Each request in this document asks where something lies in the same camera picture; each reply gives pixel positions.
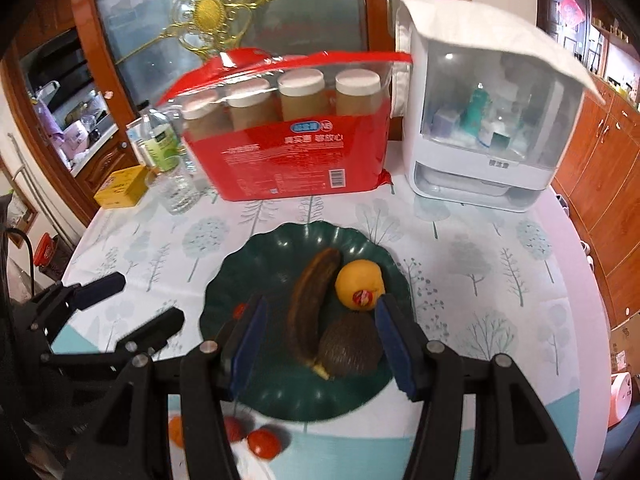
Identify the wooden floor cabinets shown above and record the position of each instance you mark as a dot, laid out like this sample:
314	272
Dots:
600	170

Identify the yellow orange with sticker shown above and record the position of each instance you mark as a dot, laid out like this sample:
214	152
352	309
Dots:
355	277

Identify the small red tomato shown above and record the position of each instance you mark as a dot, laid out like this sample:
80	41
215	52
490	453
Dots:
262	442
233	428

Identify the small orange fruit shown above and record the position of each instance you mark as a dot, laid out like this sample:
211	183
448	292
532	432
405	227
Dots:
176	431

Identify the frosted glass wooden door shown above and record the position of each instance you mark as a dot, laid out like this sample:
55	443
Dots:
310	15

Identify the white cloth cover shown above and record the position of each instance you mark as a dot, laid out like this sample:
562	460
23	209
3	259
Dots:
480	25

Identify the wooden display cabinet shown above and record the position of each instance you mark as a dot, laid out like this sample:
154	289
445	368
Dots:
55	110

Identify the teal tube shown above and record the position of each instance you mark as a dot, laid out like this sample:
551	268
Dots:
472	110

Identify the purple box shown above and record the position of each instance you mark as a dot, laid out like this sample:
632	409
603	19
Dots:
445	122

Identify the white countertop appliance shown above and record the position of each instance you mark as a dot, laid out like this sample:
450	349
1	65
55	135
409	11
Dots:
465	175

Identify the red wall decoration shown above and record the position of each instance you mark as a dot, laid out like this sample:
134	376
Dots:
571	12

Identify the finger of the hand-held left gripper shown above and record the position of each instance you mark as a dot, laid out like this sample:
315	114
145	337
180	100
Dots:
160	324
102	287

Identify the dark brown avocado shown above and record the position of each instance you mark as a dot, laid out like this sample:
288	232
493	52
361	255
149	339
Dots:
350	345

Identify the gold door ornament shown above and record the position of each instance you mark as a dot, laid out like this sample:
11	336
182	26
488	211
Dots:
210	12

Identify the pink and white container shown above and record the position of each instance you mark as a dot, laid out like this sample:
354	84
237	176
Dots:
620	400

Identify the yellow box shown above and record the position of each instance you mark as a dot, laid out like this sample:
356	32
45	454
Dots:
120	187

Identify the cardboard box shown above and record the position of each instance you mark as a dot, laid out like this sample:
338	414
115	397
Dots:
625	347

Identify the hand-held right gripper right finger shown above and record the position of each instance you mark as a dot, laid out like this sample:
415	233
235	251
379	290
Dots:
395	350

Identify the red plastic jar pack bag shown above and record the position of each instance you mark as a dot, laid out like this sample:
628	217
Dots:
300	160

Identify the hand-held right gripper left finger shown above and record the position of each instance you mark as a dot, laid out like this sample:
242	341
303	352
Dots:
248	345

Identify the clear green-label water bottle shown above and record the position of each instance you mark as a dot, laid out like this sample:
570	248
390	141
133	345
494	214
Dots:
172	180

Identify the brown overripe banana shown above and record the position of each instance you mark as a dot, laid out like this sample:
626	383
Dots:
312	300

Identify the dark green scalloped plate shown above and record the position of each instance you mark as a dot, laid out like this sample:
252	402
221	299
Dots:
260	270

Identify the white-lidded jar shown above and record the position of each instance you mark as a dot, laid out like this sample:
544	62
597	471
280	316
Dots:
302	92
252	105
197	115
357	90

